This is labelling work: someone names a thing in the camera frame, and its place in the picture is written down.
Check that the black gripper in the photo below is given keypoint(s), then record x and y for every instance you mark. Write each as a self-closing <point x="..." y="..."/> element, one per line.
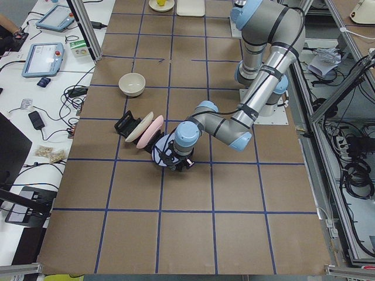
<point x="182" y="164"/>

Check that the blue plate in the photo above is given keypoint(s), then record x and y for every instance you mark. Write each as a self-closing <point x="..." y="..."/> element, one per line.
<point x="162" y="145"/>

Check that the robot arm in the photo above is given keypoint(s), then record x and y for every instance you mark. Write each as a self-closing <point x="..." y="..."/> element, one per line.
<point x="273" y="36"/>

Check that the pink plate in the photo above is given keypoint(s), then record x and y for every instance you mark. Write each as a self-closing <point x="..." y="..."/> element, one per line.
<point x="150" y="132"/>

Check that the cream plate in rack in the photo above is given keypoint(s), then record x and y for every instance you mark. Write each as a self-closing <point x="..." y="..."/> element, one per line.
<point x="140" y="128"/>

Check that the black plate rack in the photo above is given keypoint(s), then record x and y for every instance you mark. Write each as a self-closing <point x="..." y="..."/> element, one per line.
<point x="127" y="124"/>

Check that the cream round plate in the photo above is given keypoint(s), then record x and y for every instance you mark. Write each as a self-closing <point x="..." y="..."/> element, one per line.
<point x="168" y="5"/>

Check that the cream bowl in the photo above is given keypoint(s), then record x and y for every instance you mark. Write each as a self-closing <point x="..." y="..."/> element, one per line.
<point x="132" y="84"/>

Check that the white rectangular tray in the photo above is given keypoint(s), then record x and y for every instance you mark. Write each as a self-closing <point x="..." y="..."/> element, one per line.
<point x="190" y="8"/>

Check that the black phone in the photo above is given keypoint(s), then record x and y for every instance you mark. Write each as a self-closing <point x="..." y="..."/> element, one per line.
<point x="36" y="120"/>

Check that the green white carton box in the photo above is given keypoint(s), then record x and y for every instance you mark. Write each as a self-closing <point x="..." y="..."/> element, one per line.
<point x="79" y="48"/>

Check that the yellow lemon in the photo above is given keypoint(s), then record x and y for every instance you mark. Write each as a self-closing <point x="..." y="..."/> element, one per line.
<point x="161" y="2"/>

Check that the black power adapter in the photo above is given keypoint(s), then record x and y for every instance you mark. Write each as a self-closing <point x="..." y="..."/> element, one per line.
<point x="97" y="25"/>

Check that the black monitor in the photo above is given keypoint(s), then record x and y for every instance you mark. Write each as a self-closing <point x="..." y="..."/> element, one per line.
<point x="15" y="147"/>

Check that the teach pendant tablet near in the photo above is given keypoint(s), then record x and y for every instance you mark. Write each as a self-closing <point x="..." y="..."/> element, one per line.
<point x="43" y="60"/>

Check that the teach pendant tablet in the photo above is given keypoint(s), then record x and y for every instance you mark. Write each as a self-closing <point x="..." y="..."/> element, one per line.
<point x="43" y="60"/>
<point x="57" y="19"/>

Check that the teach pendant tablet far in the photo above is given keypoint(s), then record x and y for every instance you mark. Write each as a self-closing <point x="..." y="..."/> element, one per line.
<point x="57" y="19"/>

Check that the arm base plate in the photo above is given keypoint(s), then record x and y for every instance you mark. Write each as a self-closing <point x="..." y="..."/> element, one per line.
<point x="275" y="114"/>

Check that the aluminium frame post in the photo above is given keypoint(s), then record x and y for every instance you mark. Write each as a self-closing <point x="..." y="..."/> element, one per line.
<point x="81" y="16"/>

